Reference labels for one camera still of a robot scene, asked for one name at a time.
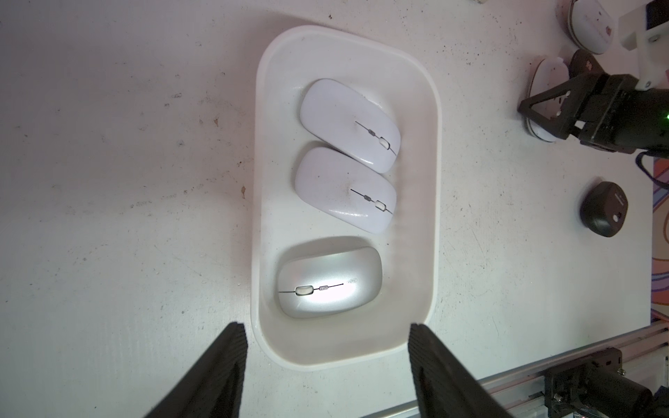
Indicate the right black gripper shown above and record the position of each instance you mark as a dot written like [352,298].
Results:
[616,117]

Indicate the white storage tray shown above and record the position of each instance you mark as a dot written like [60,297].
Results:
[285,228]

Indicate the black mouse near wall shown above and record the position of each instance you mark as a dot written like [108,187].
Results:
[583,62]

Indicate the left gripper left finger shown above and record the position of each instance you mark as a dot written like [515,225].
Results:
[213,386]

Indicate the black mouse front right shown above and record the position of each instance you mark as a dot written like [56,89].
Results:
[604,208]

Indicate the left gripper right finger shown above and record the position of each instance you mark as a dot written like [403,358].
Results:
[444,387]

